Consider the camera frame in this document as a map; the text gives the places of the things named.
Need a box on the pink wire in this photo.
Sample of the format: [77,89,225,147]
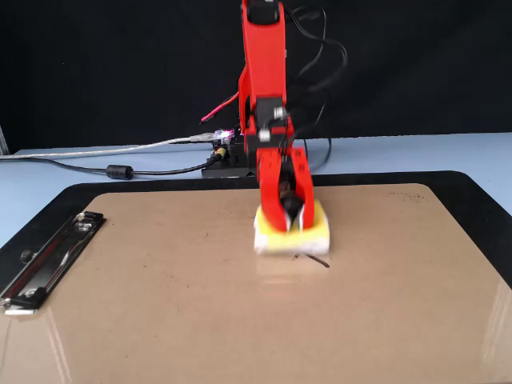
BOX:
[199,91,241,123]

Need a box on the metal clipboard clip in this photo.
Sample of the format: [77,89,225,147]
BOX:
[0,210,108,317]

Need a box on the yellow sponge with black knob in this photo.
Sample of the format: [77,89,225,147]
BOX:
[253,191,332,257]

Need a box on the black mat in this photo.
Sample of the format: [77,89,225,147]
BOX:
[0,170,512,293]

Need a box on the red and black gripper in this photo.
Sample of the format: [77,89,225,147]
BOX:
[244,116,315,234]

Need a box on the brown clipboard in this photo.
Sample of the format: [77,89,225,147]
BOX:
[0,182,512,384]

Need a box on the controller board with pink light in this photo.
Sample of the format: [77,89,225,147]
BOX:
[211,128,241,146]

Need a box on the black servo cable bundle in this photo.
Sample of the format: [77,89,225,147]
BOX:
[279,3,349,167]

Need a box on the black power cable with ferrite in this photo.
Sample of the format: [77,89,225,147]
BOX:
[23,146,230,180]

